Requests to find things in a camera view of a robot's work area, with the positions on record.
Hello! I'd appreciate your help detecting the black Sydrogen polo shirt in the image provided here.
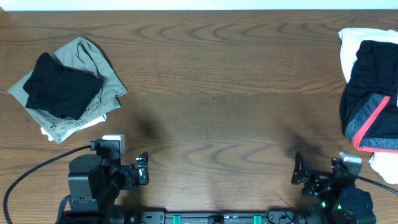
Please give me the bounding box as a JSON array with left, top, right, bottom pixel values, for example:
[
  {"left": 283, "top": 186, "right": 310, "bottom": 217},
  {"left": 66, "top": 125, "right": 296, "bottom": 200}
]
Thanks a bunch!
[{"left": 23, "top": 52, "right": 103, "bottom": 120}]

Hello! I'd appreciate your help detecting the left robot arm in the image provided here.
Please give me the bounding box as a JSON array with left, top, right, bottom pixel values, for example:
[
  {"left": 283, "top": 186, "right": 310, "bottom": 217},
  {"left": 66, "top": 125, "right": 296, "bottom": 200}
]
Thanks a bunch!
[{"left": 57, "top": 139, "right": 149, "bottom": 224}]

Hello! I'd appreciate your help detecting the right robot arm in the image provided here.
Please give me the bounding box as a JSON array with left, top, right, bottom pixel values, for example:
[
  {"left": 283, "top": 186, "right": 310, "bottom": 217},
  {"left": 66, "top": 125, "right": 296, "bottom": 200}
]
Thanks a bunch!
[{"left": 291, "top": 152, "right": 376, "bottom": 224}]

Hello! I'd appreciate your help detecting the white garment on right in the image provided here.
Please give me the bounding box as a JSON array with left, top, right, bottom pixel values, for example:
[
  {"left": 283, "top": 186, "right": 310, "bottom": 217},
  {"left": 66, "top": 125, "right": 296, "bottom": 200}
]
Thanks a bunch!
[{"left": 338, "top": 28, "right": 397, "bottom": 184}]

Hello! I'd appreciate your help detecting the white garment under olive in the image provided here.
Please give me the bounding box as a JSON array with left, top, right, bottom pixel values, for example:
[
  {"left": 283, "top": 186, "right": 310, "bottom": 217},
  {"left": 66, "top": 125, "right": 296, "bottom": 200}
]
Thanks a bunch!
[{"left": 40, "top": 114, "right": 107, "bottom": 143}]

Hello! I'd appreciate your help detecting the black grey red garment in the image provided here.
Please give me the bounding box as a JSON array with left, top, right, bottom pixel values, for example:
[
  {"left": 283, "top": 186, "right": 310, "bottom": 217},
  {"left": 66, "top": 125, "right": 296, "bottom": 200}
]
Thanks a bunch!
[{"left": 340, "top": 40, "right": 397, "bottom": 153}]

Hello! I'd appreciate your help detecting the folded olive green garment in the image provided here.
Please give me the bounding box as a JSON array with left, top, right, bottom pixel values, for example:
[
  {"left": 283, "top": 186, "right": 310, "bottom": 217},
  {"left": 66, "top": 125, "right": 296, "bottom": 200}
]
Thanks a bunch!
[{"left": 9, "top": 37, "right": 128, "bottom": 143}]

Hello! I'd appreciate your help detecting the left black cable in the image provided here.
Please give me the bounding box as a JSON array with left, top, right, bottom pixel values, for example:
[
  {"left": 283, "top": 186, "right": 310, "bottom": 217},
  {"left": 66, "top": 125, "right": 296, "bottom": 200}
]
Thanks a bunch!
[{"left": 2, "top": 144, "right": 93, "bottom": 224}]

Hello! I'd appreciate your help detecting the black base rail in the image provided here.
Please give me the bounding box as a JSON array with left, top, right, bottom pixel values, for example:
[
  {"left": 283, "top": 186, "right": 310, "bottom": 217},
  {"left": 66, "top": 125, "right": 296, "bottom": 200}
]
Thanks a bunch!
[{"left": 58, "top": 210, "right": 312, "bottom": 224}]

